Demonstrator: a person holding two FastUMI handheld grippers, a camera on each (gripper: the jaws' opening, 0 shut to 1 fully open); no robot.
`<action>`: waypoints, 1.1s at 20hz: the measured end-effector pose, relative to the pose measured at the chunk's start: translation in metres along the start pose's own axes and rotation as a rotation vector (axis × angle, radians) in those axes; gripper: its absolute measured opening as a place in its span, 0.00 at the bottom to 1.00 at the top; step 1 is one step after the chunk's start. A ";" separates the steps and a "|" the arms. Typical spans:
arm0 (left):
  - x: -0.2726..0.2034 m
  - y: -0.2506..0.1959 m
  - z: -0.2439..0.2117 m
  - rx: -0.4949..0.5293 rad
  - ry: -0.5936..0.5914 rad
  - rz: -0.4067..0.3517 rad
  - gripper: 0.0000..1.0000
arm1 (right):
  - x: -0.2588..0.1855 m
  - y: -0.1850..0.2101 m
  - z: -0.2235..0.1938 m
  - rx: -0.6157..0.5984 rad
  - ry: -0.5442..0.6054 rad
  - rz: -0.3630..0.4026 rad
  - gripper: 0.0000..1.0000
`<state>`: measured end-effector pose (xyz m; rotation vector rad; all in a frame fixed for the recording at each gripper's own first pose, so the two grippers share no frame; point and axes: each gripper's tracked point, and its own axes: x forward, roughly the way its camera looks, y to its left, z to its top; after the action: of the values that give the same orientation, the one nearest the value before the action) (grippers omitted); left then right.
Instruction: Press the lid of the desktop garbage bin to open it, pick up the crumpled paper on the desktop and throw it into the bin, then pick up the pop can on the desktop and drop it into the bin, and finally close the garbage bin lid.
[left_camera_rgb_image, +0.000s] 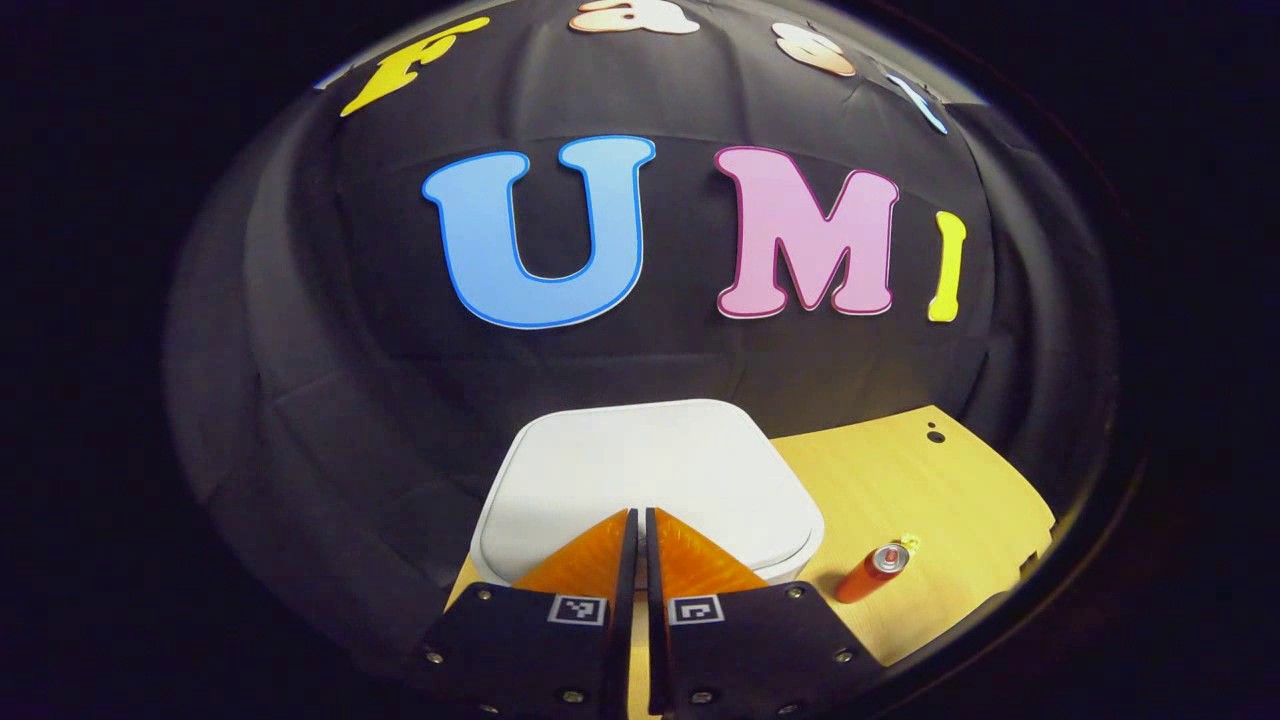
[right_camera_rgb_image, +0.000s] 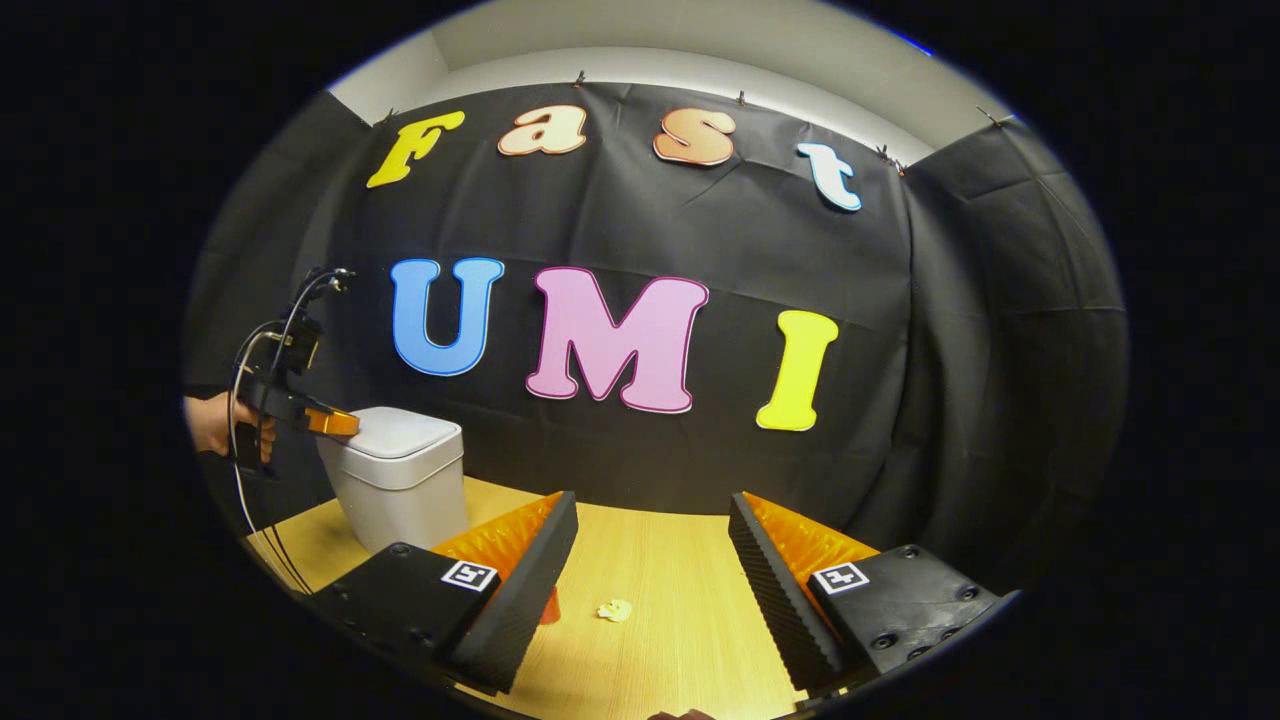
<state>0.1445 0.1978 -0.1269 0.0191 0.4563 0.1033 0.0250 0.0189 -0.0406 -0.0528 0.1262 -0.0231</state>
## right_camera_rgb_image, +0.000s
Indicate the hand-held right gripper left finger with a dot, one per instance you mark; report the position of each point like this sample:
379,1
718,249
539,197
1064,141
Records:
520,600

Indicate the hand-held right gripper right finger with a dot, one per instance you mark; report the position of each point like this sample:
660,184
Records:
775,600

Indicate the black backdrop cloth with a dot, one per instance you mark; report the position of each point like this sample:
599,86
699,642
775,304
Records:
650,220

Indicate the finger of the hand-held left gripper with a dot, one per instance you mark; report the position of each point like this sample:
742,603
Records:
330,420

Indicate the white desktop garbage bin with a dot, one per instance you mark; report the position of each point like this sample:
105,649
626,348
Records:
400,470

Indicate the white paper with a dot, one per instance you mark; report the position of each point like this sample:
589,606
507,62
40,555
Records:
615,610

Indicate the wooden desktop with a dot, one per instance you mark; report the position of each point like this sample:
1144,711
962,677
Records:
660,580

